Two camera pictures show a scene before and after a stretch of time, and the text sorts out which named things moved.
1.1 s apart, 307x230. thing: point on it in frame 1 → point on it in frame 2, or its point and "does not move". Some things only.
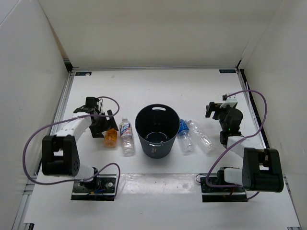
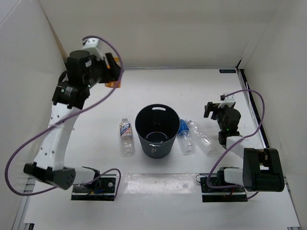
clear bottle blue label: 186,140 does not move
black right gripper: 210,108 does not move
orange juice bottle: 110,138 → 113,84
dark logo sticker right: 227,71 does not move
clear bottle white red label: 127,138 does not move
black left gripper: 97,132 → 114,71
